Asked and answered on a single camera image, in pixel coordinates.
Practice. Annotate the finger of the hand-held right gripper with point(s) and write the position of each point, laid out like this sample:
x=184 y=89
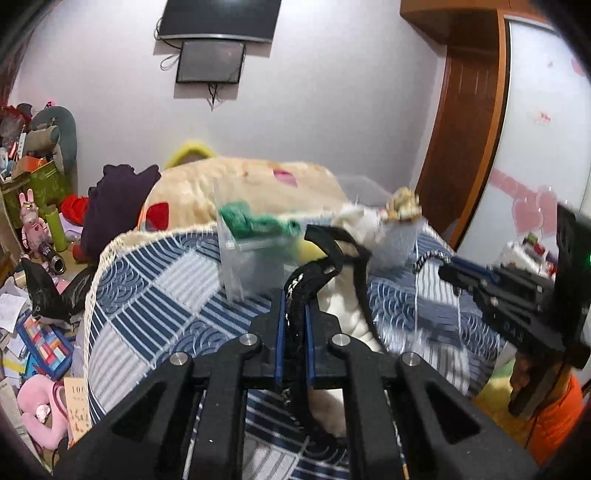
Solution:
x=475 y=268
x=496 y=307

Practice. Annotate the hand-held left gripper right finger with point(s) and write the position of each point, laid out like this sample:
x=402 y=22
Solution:
x=310 y=348

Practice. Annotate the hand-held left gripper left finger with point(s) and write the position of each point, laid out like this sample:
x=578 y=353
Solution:
x=278 y=344

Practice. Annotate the clear plastic storage box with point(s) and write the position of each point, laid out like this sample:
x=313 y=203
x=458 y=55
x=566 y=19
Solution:
x=251 y=267

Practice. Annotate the person's right forearm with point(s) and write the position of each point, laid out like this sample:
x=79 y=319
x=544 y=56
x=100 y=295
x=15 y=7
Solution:
x=561 y=420

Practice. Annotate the yellow soft toy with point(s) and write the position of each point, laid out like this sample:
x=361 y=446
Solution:
x=308 y=251

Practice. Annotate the yellow green plush mat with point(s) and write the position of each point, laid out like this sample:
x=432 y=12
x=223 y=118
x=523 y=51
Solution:
x=496 y=406

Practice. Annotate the white fluffy plush toy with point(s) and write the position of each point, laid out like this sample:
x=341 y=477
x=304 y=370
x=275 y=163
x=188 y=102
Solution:
x=369 y=228

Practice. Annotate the green knitted cloth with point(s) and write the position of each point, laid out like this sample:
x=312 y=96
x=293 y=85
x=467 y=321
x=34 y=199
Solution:
x=251 y=224

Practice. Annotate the blue patterned quilt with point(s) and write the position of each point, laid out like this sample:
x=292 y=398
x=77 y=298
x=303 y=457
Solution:
x=152 y=300

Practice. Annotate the white sliding door pink hearts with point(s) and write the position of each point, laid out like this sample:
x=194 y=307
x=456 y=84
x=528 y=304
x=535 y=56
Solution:
x=540 y=129

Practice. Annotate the beige fleece blanket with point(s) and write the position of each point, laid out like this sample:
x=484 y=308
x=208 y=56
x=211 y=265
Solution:
x=231 y=180

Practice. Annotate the beige printed card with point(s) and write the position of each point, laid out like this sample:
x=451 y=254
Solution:
x=77 y=406

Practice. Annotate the yellow plush hat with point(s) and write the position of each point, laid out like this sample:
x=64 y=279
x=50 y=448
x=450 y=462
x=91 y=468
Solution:
x=191 y=152

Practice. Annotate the dark purple garment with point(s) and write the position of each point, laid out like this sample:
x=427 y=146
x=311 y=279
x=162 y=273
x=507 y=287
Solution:
x=117 y=207

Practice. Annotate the colourful checked box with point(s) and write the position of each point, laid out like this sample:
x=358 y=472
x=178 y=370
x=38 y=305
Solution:
x=44 y=346

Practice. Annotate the red cloth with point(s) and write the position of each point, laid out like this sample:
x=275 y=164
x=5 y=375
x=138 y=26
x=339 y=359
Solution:
x=74 y=207

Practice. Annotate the pink plush toy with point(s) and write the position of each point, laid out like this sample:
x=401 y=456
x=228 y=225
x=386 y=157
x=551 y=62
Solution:
x=39 y=415

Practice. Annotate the green cylinder tube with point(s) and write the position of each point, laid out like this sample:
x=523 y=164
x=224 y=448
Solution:
x=56 y=228

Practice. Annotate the scattered white papers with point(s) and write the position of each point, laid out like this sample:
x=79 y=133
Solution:
x=11 y=304

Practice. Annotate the pink rabbit figure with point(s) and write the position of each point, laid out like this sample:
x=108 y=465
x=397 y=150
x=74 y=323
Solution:
x=32 y=221

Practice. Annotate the green cardboard box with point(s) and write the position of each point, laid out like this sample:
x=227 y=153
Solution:
x=44 y=184

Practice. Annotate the grey plush toy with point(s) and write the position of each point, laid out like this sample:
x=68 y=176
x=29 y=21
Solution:
x=62 y=134

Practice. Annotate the black camera lens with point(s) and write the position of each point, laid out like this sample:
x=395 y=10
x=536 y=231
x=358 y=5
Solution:
x=51 y=258

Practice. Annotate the small black wall monitor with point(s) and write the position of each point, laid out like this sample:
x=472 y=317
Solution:
x=210 y=60

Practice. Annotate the black wall television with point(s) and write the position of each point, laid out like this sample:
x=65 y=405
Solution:
x=221 y=16

